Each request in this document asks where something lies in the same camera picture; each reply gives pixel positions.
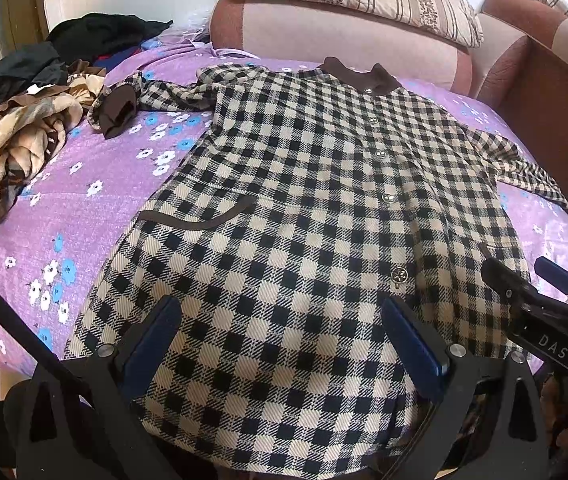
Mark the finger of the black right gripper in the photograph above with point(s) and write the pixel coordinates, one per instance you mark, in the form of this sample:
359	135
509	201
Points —
508	279
552	273

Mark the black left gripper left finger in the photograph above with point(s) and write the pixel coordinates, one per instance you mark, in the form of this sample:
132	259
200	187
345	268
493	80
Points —
74	420

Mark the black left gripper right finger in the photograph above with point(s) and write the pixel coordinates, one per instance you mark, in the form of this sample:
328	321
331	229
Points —
487	410

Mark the black beige checkered coat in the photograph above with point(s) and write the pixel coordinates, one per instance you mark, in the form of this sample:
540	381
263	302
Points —
304	205

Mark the black clothes pile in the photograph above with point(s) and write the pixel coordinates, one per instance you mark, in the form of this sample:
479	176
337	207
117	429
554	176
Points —
86	39

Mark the purple floral bed sheet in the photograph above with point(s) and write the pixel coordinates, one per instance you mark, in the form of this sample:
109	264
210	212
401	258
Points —
62	227

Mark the brown beige patterned garment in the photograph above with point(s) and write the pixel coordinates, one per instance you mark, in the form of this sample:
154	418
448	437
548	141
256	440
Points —
34	126

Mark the blue red garment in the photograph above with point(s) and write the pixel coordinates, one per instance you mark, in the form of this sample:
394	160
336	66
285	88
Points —
110	61

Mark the pink padded headboard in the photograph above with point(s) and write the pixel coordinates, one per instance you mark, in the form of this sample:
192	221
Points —
523	40

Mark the brown wooden bed frame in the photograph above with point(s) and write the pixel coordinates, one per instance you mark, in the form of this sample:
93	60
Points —
535	107

